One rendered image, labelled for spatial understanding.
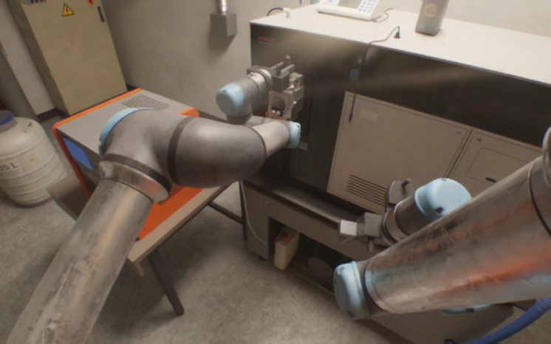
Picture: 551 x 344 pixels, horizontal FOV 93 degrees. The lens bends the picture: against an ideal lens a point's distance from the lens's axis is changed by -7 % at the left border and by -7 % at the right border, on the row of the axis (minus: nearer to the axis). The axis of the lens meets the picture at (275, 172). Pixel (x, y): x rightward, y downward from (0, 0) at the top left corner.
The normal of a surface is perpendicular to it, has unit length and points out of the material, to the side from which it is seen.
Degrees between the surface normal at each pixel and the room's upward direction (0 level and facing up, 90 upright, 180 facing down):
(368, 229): 25
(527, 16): 90
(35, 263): 0
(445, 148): 90
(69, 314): 50
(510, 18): 90
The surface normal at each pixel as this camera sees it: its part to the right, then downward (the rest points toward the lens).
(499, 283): -0.69, 0.60
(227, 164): 0.58, 0.34
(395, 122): -0.54, 0.53
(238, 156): 0.68, 0.14
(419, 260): -1.00, -0.04
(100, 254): 0.65, -0.20
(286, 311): 0.02, -0.77
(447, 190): 0.09, -0.43
